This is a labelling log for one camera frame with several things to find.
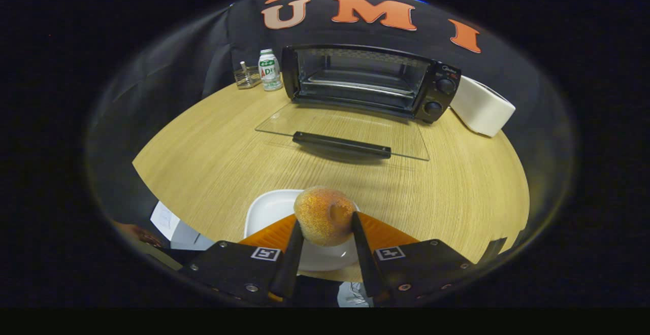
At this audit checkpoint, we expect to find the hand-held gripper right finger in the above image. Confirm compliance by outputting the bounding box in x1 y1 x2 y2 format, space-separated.
350 211 478 306

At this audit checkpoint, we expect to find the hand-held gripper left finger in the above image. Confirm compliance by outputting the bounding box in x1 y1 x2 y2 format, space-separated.
178 213 305 305

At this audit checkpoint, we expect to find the sugared donut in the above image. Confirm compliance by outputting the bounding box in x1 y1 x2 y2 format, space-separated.
294 186 357 247

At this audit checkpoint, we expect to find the black toaster oven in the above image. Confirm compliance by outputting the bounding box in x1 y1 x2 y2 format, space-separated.
255 44 462 162

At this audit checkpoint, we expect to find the white bread toaster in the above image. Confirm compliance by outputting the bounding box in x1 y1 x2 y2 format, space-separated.
449 75 516 138

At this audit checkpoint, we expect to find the person's white shoe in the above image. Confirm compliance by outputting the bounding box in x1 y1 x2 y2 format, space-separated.
338 282 374 308

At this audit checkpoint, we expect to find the white square plate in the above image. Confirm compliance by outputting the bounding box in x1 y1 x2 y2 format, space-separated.
244 189 361 273

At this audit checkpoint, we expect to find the white paper box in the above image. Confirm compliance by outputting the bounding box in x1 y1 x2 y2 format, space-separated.
150 201 214 250

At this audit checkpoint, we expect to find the clear glass holder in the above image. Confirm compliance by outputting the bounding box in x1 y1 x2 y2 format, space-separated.
234 61 262 89

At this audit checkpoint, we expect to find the white green-label bottle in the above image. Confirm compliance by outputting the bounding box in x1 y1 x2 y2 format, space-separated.
258 49 283 92

